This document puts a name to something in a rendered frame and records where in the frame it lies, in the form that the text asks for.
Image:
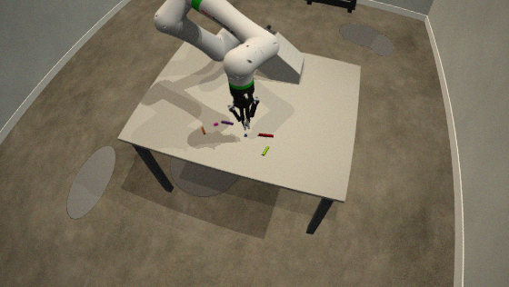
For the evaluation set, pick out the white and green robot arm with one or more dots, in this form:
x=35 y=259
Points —
x=257 y=45

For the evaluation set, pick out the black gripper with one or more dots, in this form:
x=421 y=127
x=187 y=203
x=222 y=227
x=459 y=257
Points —
x=241 y=105

